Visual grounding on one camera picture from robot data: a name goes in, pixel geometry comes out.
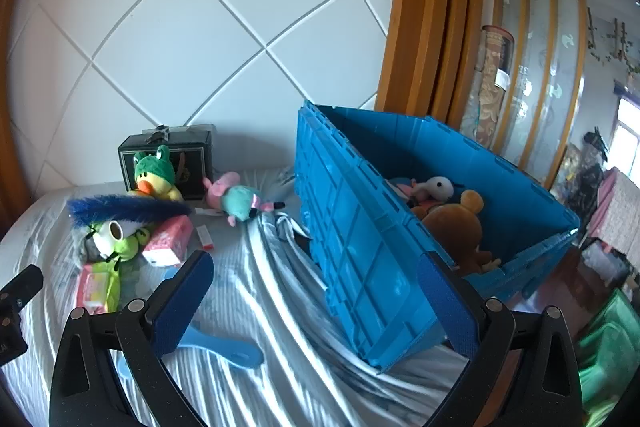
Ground white paper roll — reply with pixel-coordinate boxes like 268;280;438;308
92;220;134;259

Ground light blue plastic brush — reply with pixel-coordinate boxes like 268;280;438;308
115;265;266;381

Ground white goose plush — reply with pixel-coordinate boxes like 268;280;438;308
410;176;454;202

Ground pink green wipes pack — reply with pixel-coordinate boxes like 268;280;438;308
76;260;122;314

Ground yellow duck plush green hat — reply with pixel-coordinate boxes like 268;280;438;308
128;145;183;202

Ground green frog plush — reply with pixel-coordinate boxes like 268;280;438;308
86;227;151;262

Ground brown bear plush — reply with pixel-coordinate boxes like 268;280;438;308
422;190;501;277

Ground pink tissue pack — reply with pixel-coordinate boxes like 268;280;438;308
142;215;193;268

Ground pink pig plush teal dress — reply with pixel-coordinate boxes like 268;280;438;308
202;171;285;227

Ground red white medicine box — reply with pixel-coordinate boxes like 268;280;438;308
196;225;215;251

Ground blue plastic storage crate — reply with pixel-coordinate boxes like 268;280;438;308
295;103;580;372

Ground black gift box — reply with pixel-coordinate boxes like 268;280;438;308
117;124;215;200

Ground blue feather duster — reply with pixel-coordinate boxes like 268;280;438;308
67;194;192;227

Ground green plastic bag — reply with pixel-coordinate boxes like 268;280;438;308
575;289;639;415

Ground rolled patterned carpet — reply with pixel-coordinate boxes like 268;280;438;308
460;25;514;147

